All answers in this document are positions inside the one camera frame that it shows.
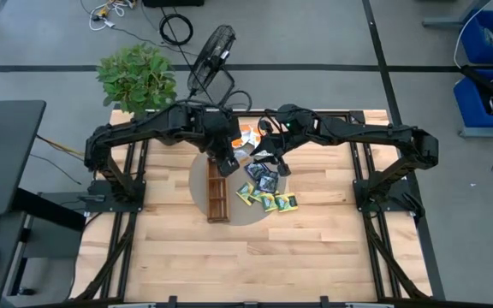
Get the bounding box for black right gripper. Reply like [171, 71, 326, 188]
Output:
[250, 118, 304, 178]

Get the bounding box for dark blue tea bag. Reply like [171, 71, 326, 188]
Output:
[244, 161, 270, 181]
[256, 170, 280, 195]

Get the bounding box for brown wooden tea box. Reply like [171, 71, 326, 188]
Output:
[205, 158, 231, 224]

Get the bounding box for round grey mat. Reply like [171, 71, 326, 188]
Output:
[188, 140, 288, 227]

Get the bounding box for black floor fan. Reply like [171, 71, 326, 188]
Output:
[185, 24, 237, 108]

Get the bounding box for green potted plant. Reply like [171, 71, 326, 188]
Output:
[95, 43, 179, 117]

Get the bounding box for black box on floor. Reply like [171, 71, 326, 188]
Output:
[142, 0, 205, 9]

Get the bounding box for blue plastic bin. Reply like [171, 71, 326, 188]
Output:
[460, 9, 493, 65]
[454, 68, 493, 129]

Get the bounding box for grey cart base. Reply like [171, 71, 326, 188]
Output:
[458, 123, 493, 139]

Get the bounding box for black desk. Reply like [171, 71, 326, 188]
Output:
[0, 100, 47, 217]

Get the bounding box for black equipment in bin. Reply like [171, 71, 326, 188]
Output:
[460, 63, 493, 116]

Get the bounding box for coiled black cable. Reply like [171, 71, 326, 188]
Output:
[159, 12, 194, 47]

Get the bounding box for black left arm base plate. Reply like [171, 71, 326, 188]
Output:
[86, 179, 147, 214]

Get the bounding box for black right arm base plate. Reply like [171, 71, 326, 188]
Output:
[353, 178, 414, 214]

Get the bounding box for black aluminium table frame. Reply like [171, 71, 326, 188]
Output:
[70, 109, 434, 308]

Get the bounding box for white cable bundle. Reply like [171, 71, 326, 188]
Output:
[87, 0, 136, 32]

